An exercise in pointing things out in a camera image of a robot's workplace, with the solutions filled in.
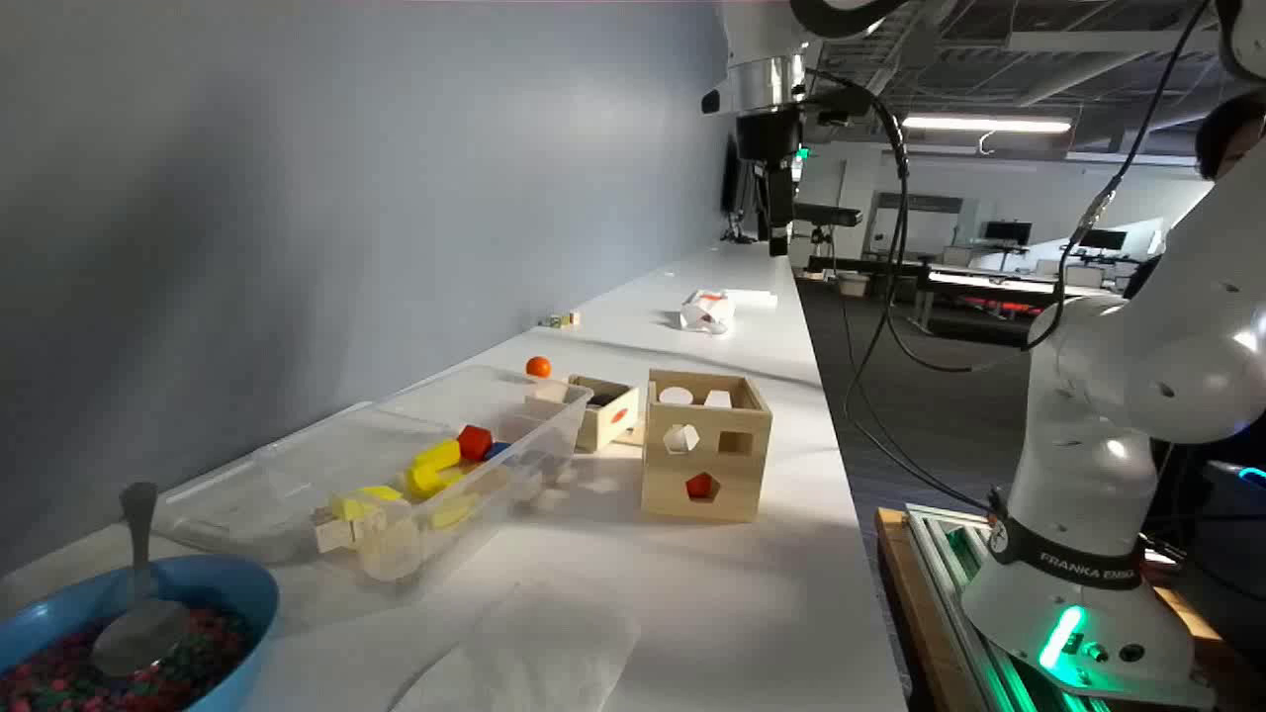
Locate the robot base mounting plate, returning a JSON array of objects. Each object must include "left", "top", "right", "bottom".
[{"left": 903, "top": 504, "right": 1219, "bottom": 712}]

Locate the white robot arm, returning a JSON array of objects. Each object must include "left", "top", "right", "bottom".
[{"left": 959, "top": 147, "right": 1266, "bottom": 708}]

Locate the white crumpled object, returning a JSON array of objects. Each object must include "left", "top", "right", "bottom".
[{"left": 682, "top": 289, "right": 736, "bottom": 335}]

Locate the clear plastic bin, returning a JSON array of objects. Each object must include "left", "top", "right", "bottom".
[{"left": 311, "top": 389, "right": 590, "bottom": 583}]

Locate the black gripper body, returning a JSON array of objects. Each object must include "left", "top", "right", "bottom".
[{"left": 736, "top": 111, "right": 801, "bottom": 252}]

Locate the wooden shape sorter cube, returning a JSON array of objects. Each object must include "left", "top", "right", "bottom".
[{"left": 642, "top": 368, "right": 772, "bottom": 524}]

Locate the orange ball block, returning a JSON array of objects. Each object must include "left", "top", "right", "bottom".
[{"left": 521, "top": 356, "right": 555, "bottom": 380}]

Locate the grey metal spoon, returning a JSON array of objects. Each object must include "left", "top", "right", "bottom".
[{"left": 91, "top": 484, "right": 193, "bottom": 678}]

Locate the small open wooden box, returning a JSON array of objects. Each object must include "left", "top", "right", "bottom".
[{"left": 533, "top": 376, "right": 642, "bottom": 457}]

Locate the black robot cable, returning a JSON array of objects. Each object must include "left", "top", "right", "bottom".
[{"left": 802, "top": 0, "right": 1219, "bottom": 520}]

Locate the red block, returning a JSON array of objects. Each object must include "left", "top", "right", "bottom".
[{"left": 460, "top": 424, "right": 496, "bottom": 464}]

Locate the yellow block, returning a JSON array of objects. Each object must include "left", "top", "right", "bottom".
[{"left": 405, "top": 438, "right": 463, "bottom": 504}]

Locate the blue bowl with beads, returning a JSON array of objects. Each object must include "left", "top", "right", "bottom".
[{"left": 0, "top": 557, "right": 281, "bottom": 712}]

